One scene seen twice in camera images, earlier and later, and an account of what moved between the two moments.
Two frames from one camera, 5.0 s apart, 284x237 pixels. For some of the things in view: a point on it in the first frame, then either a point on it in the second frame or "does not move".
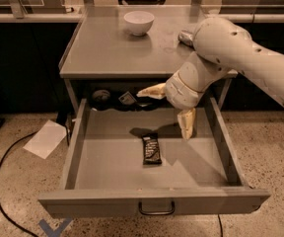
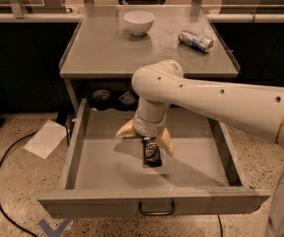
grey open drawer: x=107 y=177 does not move
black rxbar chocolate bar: x=151 y=149 does not move
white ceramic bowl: x=139 y=22 does not move
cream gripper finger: x=158 y=91 to x=126 y=129
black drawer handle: x=157 y=213 does not move
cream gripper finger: x=186 y=118 to x=166 y=141
